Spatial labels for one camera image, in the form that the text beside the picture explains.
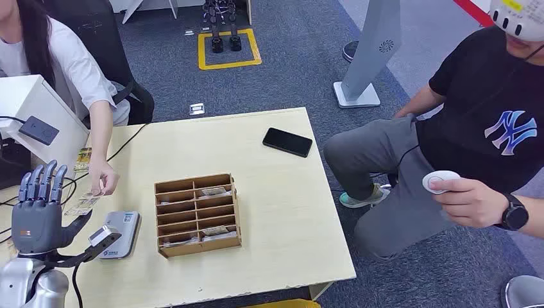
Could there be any grey card reader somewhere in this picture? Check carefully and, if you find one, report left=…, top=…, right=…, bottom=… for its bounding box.
left=98, top=211, right=141, bottom=260

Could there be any operator person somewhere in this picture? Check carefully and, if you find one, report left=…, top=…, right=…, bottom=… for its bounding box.
left=323, top=0, right=544, bottom=261

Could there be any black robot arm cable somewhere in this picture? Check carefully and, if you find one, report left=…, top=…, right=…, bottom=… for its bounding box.
left=71, top=262, right=85, bottom=308

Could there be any yellow floor tape square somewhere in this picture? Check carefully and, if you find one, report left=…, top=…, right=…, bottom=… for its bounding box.
left=198, top=28, right=262, bottom=71

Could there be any black office chair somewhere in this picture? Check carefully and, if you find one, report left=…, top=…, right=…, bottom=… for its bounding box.
left=42, top=0, right=155, bottom=126

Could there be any wooden slotted organizer box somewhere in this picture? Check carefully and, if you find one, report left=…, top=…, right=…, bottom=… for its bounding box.
left=154, top=172, right=242, bottom=259

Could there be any grey kiosk stand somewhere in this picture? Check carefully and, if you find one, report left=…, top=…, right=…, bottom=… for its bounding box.
left=333, top=0, right=402, bottom=109

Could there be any black shoe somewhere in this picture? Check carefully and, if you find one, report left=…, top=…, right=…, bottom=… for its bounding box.
left=342, top=40, right=360, bottom=64

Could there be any operator's left hand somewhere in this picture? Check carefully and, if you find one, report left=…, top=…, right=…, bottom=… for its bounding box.
left=440, top=177, right=509, bottom=229

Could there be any teal sneaker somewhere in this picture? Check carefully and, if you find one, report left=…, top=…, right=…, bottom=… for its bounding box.
left=339, top=184, right=391, bottom=209

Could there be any white cabinet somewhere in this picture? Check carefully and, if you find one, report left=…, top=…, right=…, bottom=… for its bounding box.
left=0, top=74, right=90, bottom=171

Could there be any white furniture frame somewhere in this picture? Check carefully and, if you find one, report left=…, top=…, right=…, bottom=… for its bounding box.
left=108, top=0, right=205, bottom=25

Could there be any black wristwatch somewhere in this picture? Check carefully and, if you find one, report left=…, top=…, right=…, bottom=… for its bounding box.
left=501, top=193, right=530, bottom=232

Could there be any white handheld remote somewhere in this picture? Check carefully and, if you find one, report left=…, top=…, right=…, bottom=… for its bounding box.
left=422, top=170, right=461, bottom=196

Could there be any black smartphone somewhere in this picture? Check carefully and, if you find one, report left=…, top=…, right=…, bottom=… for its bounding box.
left=262, top=127, right=314, bottom=158

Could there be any white headset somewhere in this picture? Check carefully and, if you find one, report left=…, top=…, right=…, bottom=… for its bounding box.
left=488, top=0, right=544, bottom=42

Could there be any black box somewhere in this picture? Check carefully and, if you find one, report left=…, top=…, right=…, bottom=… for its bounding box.
left=0, top=135, right=31, bottom=191

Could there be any yellow floor tape strip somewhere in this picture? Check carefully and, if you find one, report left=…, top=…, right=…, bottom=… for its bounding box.
left=237, top=298, right=321, bottom=308

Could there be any red floor strip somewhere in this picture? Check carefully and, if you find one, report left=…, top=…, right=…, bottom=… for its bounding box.
left=452, top=0, right=496, bottom=27

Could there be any patterned ID card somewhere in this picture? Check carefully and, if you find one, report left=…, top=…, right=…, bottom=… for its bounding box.
left=64, top=193, right=101, bottom=217

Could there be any thin black remote cable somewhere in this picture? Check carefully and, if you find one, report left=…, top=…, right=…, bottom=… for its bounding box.
left=370, top=144, right=421, bottom=180

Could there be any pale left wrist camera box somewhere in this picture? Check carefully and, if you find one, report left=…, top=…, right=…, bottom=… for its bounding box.
left=88, top=225, right=123, bottom=256

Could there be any black flat scanner device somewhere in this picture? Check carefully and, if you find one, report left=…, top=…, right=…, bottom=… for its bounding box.
left=18, top=115, right=60, bottom=147

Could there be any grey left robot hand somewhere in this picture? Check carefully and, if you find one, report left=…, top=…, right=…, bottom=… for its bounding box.
left=11, top=159, right=92, bottom=258

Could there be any person's left hand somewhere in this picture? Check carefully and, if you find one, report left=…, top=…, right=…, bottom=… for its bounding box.
left=88, top=157, right=121, bottom=197

